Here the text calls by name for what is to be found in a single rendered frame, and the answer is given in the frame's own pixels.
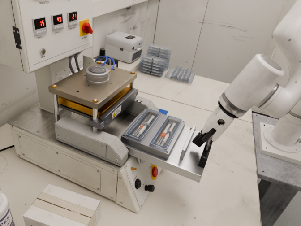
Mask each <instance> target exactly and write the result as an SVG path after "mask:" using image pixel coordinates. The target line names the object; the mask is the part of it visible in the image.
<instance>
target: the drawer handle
mask: <svg viewBox="0 0 301 226"><path fill-rule="evenodd" d="M212 137H213V135H212V136H211V137H210V138H209V139H208V140H207V141H206V144H205V147H204V149H203V152H202V156H201V159H200V161H199V164H198V166H200V167H202V168H205V165H206V162H207V159H208V156H209V153H210V149H211V146H212V143H213V141H212Z"/></svg>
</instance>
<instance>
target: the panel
mask: <svg viewBox="0 0 301 226"><path fill-rule="evenodd" d="M153 167H157V168H158V175H159V173H160V171H161V169H162V168H161V167H159V166H156V165H154V164H151V163H149V162H146V161H145V162H144V163H143V164H142V165H139V164H138V162H137V158H136V157H134V156H131V157H130V158H129V160H128V161H127V162H126V164H125V165H124V169H125V171H126V174H127V176H128V179H129V182H130V184H131V187H132V189H133V192H134V194H135V197H136V199H137V202H138V205H139V207H140V209H141V208H142V206H143V204H144V202H145V200H146V198H147V196H148V194H149V193H150V192H148V191H145V185H154V183H155V181H156V179H157V177H158V175H157V177H153V176H152V169H153ZM137 180H141V187H140V188H137V187H136V181H137Z"/></svg>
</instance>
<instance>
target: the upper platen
mask: <svg viewBox="0 0 301 226"><path fill-rule="evenodd" d="M130 90H131V88H129V87H125V88H124V89H123V90H121V91H120V92H119V93H118V94H116V95H115V96H114V97H113V98H111V99H110V100H109V101H108V102H107V103H105V104H104V105H103V106H102V107H101V108H99V109H98V119H101V116H102V115H103V114H104V113H105V112H106V111H108V110H109V109H110V108H111V107H112V106H113V105H114V104H115V103H116V102H118V101H119V100H120V99H121V98H122V97H123V96H125V95H126V94H127V93H128V92H129V91H130ZM58 100H59V107H60V108H63V109H66V110H68V111H71V112H73V113H76V114H79V115H82V116H84V117H87V118H89V119H92V118H93V108H91V107H89V106H86V105H83V104H80V103H78V102H75V101H72V100H69V99H66V98H64V97H61V96H59V97H58Z"/></svg>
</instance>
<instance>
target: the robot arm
mask: <svg viewBox="0 0 301 226"><path fill-rule="evenodd" d="M272 41H273V43H274V45H275V46H276V47H277V48H278V50H279V51H280V52H281V54H282V55H283V56H284V58H285V60H286V62H287V64H288V68H289V79H288V82H287V84H286V86H285V87H284V88H283V87H281V86H280V85H279V84H278V83H277V82H278V81H279V80H280V79H281V78H282V77H283V76H284V71H283V70H282V68H281V67H280V66H279V65H278V64H277V63H276V62H274V61H273V60H272V59H270V58H269V57H267V56H265V55H262V54H256V55H255V56H254V57H253V59H252V60H251V61H250V62H249V63H248V64H247V66H246V67H245V68H244V69H243V70H242V71H241V72H240V73H239V75H238V76H237V77H236V78H235V79H234V80H233V82H232V83H231V84H230V85H229V86H228V87H227V89H226V90H225V91H224V92H223V93H222V95H221V96H220V97H219V100H218V106H217V108H216V109H215V110H214V111H213V112H212V113H211V114H210V116H209V117H208V118H207V120H206V122H205V125H204V127H203V129H202V130H201V132H199V133H198V134H197V135H196V136H195V137H194V139H193V141H192V142H193V143H194V144H195V145H197V146H198V147H201V146H202V145H203V144H204V143H205V142H206V141H207V140H208V139H209V138H210V137H211V136H212V135H213V137H212V141H213V142H215V141H216V140H217V139H218V138H219V137H220V136H221V135H222V134H223V133H224V132H225V130H226V129H227V128H228V127H229V126H230V124H231V123H232V122H233V120H234V119H235V118H239V117H242V116H243V115H244V114H245V113H247V112H248V111H249V110H250V109H251V108H252V107H253V106H256V107H258V108H259V109H261V110H262V111H263V112H264V113H266V114H267V115H269V116H270V117H273V118H276V119H278V118H279V120H278V121H277V124H276V125H275V126H271V127H268V128H266V129H265V130H264V132H263V136H264V138H265V140H266V141H267V142H268V143H269V144H270V145H271V146H273V147H274V148H276V149H278V150H280V151H283V152H287V153H297V152H299V151H301V138H300V136H301V0H297V2H296V3H295V4H294V5H293V7H292V8H291V9H290V10H289V12H288V13H287V14H286V15H285V17H284V18H283V19H282V21H281V22H280V23H279V24H278V26H277V27H276V28H275V30H274V31H273V33H272Z"/></svg>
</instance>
